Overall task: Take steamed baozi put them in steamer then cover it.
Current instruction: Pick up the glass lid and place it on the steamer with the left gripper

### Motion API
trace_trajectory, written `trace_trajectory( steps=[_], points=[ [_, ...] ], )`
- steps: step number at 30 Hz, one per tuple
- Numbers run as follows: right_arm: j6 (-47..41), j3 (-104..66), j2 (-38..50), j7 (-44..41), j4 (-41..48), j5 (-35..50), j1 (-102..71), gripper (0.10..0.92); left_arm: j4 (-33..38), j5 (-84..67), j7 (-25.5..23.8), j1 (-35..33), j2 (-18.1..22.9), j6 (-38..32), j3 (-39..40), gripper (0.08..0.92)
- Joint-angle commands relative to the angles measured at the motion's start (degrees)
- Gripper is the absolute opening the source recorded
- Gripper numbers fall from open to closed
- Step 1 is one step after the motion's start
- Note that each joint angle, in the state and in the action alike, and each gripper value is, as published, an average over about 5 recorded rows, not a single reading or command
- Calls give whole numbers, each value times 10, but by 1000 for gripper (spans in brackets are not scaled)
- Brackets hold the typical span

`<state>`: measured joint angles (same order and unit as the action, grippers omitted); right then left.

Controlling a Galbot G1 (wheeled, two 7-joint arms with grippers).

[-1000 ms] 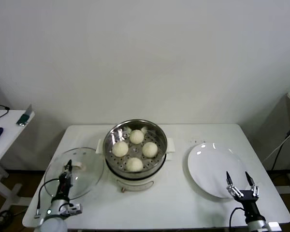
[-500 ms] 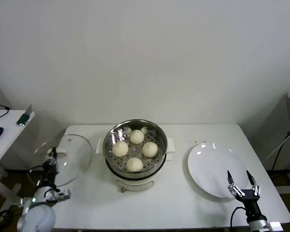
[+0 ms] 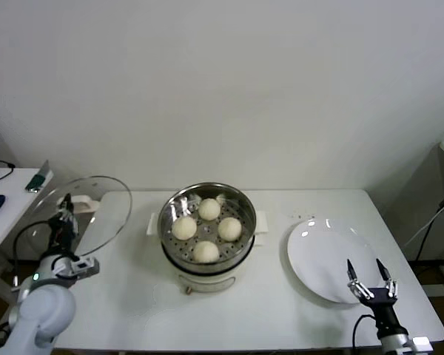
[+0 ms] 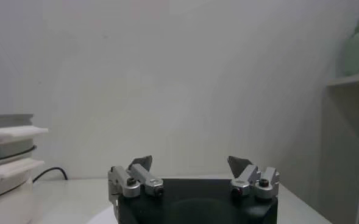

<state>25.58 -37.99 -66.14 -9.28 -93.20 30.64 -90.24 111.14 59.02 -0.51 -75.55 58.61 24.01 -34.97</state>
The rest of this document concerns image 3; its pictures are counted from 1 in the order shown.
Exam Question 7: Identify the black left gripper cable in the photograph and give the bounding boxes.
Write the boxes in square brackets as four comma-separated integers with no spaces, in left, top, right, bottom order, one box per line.
[13,220,55,293]

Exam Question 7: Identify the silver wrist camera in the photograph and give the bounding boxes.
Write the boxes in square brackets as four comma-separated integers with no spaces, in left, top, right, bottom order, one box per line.
[409,335,431,351]
[70,257,100,277]

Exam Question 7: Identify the white round plate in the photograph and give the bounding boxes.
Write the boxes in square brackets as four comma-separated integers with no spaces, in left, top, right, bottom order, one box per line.
[287,218,382,305]

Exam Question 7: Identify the white steamed baozi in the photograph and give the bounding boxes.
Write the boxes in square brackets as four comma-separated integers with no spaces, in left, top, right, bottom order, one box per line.
[192,240,221,264]
[198,197,221,221]
[217,217,243,242]
[171,216,198,240]

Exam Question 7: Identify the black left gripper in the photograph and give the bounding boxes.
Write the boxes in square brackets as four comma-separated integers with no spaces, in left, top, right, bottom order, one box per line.
[47,193,79,256]

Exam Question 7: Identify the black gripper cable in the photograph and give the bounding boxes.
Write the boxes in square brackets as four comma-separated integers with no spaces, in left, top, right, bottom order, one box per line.
[352,314,379,351]
[13,220,55,293]

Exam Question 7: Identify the stainless steel steamer basket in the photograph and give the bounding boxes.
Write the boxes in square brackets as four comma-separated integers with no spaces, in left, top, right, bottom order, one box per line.
[158,181,256,275]

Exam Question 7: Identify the white wall cable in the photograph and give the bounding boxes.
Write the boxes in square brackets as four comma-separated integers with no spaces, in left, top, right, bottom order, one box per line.
[405,201,444,248]

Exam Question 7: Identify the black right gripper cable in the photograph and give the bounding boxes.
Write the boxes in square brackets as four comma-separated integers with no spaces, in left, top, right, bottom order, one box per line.
[352,314,379,351]

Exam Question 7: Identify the round glass pot lid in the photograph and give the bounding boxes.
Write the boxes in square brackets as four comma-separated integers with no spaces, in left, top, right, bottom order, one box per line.
[23,175,133,260]

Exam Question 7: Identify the white electric cooker base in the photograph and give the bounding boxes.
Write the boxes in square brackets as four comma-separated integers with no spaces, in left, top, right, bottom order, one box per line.
[146,210,270,296]

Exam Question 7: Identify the thin black desk cable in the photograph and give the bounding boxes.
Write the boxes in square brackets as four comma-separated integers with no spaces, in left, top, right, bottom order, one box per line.
[0,159,16,182]

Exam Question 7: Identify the white side table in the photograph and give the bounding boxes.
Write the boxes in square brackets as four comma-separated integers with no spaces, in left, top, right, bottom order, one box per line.
[0,168,55,322]

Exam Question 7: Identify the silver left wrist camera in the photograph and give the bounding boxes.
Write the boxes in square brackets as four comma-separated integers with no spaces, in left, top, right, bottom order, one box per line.
[70,257,100,277]

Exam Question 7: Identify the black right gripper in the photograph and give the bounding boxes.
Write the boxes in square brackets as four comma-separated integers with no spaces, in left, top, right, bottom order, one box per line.
[346,257,407,337]

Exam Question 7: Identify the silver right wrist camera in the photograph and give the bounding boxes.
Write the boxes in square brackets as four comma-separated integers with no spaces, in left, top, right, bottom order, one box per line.
[409,335,431,351]

